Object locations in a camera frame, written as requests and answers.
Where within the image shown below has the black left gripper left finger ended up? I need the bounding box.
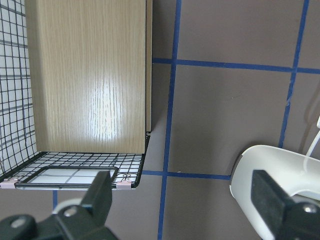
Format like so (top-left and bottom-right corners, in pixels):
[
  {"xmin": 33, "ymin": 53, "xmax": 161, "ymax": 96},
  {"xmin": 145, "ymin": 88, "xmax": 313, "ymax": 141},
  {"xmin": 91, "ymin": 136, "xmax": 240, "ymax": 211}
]
[{"xmin": 80, "ymin": 171, "xmax": 112, "ymax": 226}]

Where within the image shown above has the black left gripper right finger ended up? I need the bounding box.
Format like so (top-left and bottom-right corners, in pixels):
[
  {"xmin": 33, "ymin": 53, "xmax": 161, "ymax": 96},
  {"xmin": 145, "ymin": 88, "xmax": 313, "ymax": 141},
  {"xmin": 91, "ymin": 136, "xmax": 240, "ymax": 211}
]
[{"xmin": 251, "ymin": 170, "xmax": 295, "ymax": 232}]

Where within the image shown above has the white toaster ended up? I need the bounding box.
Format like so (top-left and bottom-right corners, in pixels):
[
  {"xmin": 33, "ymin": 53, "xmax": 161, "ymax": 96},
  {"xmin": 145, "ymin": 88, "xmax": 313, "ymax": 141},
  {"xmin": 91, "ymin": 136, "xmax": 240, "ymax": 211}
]
[{"xmin": 229, "ymin": 145, "xmax": 320, "ymax": 240}]

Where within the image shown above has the white power cord with plug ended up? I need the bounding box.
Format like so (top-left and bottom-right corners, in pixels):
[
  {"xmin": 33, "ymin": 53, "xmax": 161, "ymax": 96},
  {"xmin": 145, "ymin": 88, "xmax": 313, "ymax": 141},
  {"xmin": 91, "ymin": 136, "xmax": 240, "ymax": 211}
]
[{"xmin": 306, "ymin": 114, "xmax": 320, "ymax": 157}]

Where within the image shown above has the wire grid basket with wood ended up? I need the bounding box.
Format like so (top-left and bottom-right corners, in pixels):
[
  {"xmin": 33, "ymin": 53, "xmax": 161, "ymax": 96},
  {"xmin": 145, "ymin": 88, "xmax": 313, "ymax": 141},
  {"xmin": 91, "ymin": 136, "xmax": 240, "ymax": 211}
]
[{"xmin": 0, "ymin": 0, "xmax": 153, "ymax": 190}]

